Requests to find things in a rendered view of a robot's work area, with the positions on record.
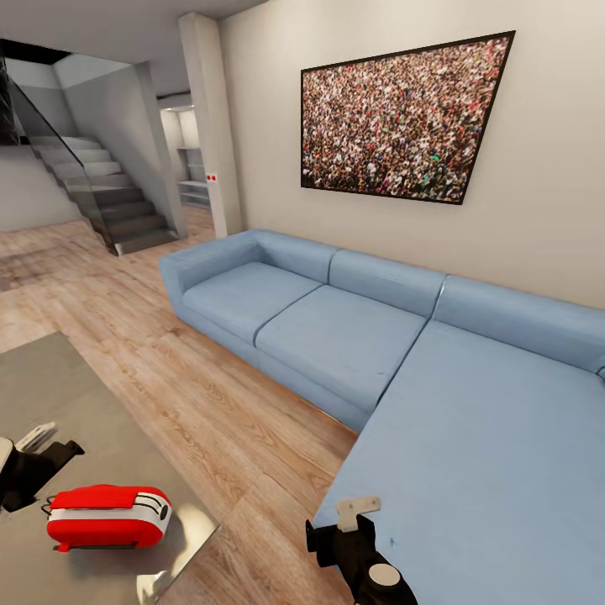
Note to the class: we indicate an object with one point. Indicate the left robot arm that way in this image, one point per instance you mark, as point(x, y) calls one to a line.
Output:
point(23, 473)

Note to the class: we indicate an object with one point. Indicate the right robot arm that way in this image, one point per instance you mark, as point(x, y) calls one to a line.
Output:
point(350, 545)

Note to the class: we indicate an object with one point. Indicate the picture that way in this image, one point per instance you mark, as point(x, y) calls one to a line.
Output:
point(404, 125)

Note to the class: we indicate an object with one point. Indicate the coffee table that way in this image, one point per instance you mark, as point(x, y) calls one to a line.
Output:
point(48, 381)

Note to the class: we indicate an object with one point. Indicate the radio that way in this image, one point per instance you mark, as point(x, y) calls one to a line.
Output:
point(106, 517)

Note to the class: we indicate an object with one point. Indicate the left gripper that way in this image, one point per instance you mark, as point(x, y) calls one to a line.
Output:
point(48, 463)

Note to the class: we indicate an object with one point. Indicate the stairs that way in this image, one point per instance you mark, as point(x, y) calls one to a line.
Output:
point(106, 199)

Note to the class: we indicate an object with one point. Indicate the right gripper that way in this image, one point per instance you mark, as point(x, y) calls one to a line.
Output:
point(332, 544)

